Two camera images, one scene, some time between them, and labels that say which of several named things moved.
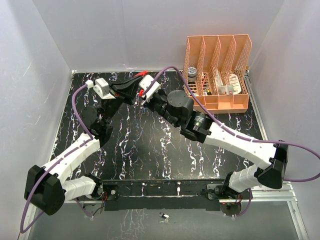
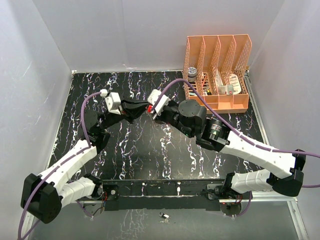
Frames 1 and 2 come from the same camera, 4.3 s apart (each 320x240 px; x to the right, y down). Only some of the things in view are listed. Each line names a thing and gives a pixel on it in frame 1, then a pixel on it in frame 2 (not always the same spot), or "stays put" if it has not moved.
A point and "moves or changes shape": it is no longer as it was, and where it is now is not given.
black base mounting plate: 159,194 stays put
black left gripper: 125,90 to 131,110
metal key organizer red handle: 142,73 moves or changes shape
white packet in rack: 234,80 stays put
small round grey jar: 192,74 stays put
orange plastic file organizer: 216,65 stays put
